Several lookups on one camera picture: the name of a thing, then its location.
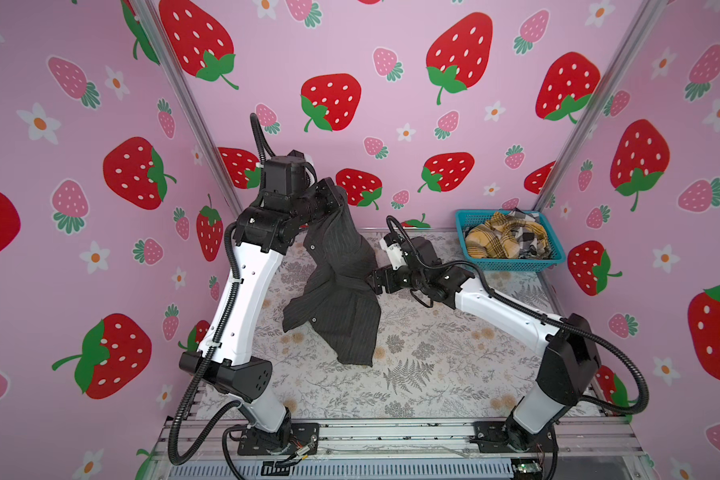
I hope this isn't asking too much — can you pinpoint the teal plastic basket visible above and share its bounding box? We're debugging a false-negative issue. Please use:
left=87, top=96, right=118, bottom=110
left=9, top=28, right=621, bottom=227
left=455, top=208, right=566, bottom=272

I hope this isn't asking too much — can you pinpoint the dark grey pinstripe shirt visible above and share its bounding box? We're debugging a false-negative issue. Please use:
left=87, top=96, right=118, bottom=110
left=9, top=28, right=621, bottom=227
left=282, top=178, right=381, bottom=366

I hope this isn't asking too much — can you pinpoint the black corrugated cable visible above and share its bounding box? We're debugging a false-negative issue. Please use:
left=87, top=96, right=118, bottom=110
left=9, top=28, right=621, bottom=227
left=166, top=221, right=244, bottom=467
left=385, top=215, right=650, bottom=416

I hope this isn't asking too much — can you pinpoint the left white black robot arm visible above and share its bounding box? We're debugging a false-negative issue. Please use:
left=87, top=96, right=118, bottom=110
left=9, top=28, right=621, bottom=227
left=179, top=150, right=337, bottom=434

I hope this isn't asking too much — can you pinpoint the right black corrugated cable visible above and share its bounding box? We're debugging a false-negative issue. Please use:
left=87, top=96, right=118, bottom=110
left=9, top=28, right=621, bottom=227
left=385, top=215, right=650, bottom=416

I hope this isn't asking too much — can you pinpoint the aluminium frame rail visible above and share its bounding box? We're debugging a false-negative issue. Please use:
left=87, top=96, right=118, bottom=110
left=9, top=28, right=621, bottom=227
left=145, top=417, right=659, bottom=479

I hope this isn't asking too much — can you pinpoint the left black corrugated cable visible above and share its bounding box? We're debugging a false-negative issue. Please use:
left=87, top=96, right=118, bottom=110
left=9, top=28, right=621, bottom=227
left=166, top=221, right=244, bottom=467

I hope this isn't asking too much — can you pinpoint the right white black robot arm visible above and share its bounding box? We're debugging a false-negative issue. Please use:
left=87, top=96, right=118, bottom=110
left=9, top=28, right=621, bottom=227
left=367, top=234, right=600, bottom=451

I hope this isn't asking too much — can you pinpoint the yellow plaid shirt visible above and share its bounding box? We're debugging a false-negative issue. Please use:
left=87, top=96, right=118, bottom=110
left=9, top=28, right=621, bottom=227
left=465, top=209, right=552, bottom=260

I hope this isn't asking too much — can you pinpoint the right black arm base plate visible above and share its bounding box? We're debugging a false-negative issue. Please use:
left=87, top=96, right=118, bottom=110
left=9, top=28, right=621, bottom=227
left=469, top=420, right=559, bottom=454

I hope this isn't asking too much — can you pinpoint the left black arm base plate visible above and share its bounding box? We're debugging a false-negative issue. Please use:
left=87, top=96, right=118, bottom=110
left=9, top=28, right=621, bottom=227
left=237, top=422, right=320, bottom=456

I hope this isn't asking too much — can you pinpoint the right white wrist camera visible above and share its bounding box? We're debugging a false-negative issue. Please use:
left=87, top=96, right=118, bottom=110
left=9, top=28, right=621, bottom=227
left=379, top=237, right=408, bottom=270

